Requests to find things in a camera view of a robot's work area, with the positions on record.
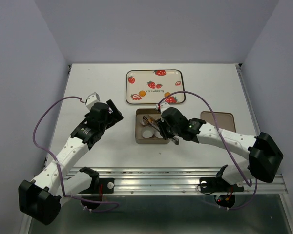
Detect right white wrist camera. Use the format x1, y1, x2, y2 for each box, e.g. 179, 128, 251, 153
157, 102, 171, 113

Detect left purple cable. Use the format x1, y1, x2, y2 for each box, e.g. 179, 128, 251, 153
32, 96, 120, 213

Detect aluminium front frame rail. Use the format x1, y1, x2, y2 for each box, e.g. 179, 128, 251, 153
63, 167, 290, 195

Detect strawberry print tray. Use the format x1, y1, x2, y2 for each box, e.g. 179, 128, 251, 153
126, 69, 186, 105

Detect beige tin lid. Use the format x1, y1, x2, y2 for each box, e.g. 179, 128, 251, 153
200, 111, 236, 132

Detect beige square cookie tin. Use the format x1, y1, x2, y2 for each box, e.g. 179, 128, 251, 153
135, 109, 169, 144

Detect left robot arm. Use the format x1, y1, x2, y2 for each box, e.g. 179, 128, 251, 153
18, 99, 124, 225

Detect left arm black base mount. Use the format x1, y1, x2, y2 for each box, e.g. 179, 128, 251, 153
81, 178, 114, 202

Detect white paper cup front right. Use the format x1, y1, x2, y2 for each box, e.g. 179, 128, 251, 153
154, 130, 163, 139

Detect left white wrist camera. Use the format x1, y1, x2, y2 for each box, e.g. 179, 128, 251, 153
85, 92, 100, 110

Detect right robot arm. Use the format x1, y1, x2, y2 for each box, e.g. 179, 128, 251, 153
157, 106, 283, 190

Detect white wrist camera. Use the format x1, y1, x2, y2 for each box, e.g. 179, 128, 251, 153
85, 92, 100, 110
157, 102, 171, 113

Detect aluminium table edge rail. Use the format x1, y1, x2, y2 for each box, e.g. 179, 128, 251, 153
236, 63, 275, 169

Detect white paper cup front left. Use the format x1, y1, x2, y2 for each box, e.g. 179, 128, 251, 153
141, 126, 154, 139

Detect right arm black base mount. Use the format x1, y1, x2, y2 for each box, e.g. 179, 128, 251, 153
197, 177, 244, 208

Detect metal tongs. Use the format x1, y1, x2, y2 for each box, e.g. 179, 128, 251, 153
142, 115, 179, 145

